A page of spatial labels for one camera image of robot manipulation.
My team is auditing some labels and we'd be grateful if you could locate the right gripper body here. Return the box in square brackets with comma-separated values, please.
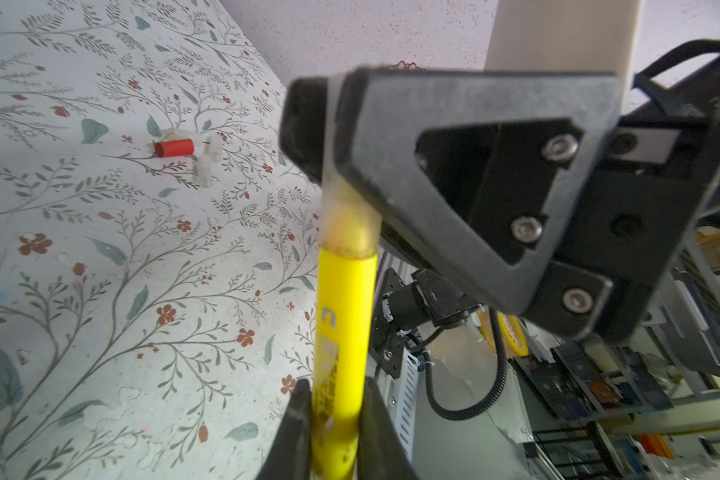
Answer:
[416, 41, 720, 346]

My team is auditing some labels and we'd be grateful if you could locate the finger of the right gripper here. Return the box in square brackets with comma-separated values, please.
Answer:
[279, 76, 336, 185]
[332, 67, 624, 340]

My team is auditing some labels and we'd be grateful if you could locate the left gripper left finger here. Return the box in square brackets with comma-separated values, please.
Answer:
[256, 379, 311, 480]

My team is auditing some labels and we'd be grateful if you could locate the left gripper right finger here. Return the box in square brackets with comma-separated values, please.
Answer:
[357, 377, 418, 480]

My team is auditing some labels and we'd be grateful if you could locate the clear pen cap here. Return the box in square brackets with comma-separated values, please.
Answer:
[206, 134, 224, 163]
[319, 74, 382, 259]
[193, 155, 213, 188]

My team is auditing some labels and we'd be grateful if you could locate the yellow highlighter pen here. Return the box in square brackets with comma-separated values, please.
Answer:
[311, 247, 378, 479]

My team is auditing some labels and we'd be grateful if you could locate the clear pen cap on table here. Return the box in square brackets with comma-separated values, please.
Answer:
[193, 155, 213, 188]

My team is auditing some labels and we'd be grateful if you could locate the red pen cap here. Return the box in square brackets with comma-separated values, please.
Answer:
[154, 139, 195, 158]

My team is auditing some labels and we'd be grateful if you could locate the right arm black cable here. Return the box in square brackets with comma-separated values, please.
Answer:
[419, 308, 511, 422]

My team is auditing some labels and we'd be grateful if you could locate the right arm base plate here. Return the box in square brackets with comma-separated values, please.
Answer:
[369, 268, 480, 380]

